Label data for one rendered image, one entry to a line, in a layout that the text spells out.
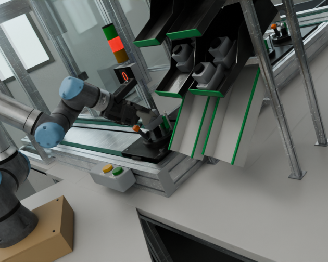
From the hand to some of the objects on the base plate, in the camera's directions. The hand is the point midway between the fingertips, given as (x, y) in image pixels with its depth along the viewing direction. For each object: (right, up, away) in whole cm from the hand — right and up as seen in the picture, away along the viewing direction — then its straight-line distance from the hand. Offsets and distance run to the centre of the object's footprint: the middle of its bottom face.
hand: (150, 114), depth 133 cm
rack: (+39, -14, -14) cm, 44 cm away
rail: (-20, -25, +21) cm, 38 cm away
